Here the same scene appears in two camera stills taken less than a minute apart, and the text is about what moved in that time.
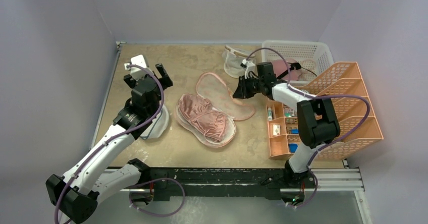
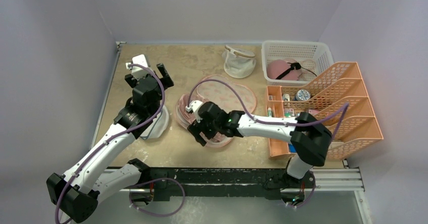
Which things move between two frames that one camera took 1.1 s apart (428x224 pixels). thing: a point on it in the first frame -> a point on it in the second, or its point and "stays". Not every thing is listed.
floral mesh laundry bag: [208, 117] stays
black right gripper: [249, 86] -> [201, 124]
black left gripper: [164, 80] stays
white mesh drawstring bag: [232, 57] stays
